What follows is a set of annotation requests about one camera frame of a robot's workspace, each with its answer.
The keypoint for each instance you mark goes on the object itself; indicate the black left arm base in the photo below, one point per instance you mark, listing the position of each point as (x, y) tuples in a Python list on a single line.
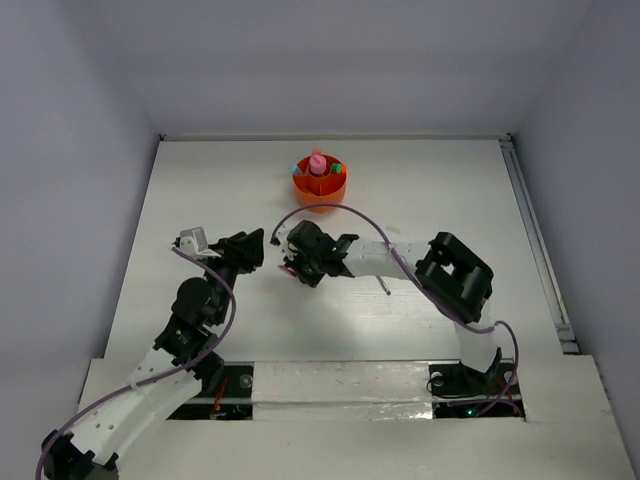
[(226, 392)]

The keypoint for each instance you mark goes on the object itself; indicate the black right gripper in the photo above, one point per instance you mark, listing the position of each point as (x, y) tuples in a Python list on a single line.
[(293, 260)]

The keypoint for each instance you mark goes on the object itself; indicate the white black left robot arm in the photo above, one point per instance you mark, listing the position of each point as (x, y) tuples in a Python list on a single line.
[(181, 363)]

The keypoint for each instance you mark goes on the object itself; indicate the pink capped sticker bottle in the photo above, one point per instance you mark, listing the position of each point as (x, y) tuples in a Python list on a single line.
[(317, 165)]

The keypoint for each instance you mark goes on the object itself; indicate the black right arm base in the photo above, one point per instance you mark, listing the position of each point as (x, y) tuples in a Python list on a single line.
[(460, 392)]

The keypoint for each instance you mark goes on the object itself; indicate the red gel pen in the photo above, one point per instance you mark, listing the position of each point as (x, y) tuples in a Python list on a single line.
[(286, 270)]

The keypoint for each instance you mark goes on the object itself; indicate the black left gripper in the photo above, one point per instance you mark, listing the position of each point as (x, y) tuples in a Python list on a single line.
[(244, 253)]

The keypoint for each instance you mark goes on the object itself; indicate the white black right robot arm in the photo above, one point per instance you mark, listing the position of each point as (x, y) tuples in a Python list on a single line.
[(444, 269)]

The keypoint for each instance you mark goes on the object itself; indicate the blue ballpoint pen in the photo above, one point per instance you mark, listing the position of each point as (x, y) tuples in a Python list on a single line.
[(384, 286)]

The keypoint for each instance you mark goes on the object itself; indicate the orange round divided organizer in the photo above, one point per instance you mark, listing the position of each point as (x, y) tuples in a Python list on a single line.
[(319, 192)]

